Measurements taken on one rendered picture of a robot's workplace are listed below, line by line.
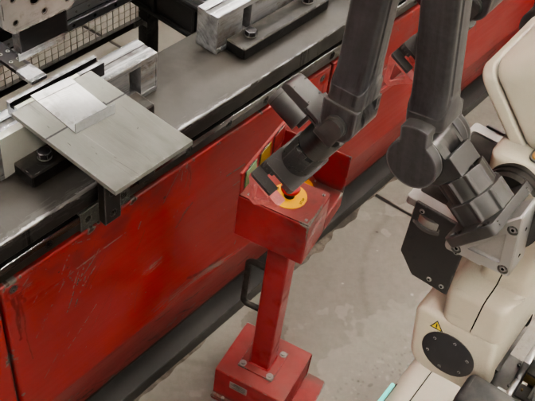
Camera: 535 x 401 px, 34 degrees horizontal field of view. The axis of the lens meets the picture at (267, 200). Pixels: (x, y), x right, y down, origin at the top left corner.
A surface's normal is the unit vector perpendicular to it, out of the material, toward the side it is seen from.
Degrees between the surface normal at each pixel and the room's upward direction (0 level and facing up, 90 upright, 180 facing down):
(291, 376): 1
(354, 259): 0
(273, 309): 90
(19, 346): 90
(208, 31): 90
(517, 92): 90
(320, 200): 0
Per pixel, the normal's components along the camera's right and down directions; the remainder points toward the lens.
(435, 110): -0.54, 0.37
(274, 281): -0.46, 0.61
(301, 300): 0.11, -0.69
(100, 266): 0.76, 0.52
